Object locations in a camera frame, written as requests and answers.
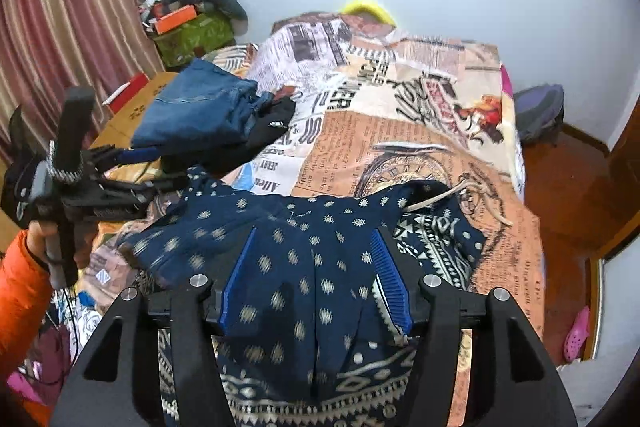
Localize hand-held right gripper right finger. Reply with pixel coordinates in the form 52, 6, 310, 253
370, 227, 578, 427

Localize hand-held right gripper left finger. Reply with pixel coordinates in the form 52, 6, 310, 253
50, 227, 258, 427

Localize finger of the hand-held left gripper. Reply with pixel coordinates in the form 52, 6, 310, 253
100, 146, 163, 172
99, 172, 193, 218

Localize navy patterned hoodie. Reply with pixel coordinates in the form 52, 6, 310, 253
117, 164, 488, 427

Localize person's left hand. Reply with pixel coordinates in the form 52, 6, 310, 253
26, 221, 57, 265

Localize wooden folding table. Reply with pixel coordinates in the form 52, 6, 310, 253
87, 71, 178, 158

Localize red box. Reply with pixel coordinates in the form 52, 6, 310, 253
102, 73, 150, 114

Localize blue jeans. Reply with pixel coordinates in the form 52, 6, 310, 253
131, 58, 273, 158

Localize black garment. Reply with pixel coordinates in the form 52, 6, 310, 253
220, 92, 297, 172

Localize green patterned cloth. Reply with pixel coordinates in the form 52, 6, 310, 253
152, 14, 236, 68

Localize orange box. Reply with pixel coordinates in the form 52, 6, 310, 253
154, 5, 197, 35

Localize printed blanket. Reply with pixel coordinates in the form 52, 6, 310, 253
80, 12, 546, 427

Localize striped red curtain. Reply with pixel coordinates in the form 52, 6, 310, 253
0, 0, 166, 158

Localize pink slipper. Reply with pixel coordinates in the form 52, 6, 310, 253
563, 305, 591, 363

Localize grey backpack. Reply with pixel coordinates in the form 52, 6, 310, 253
512, 83, 565, 144

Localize yellow pillow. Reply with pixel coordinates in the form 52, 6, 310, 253
341, 0, 396, 25

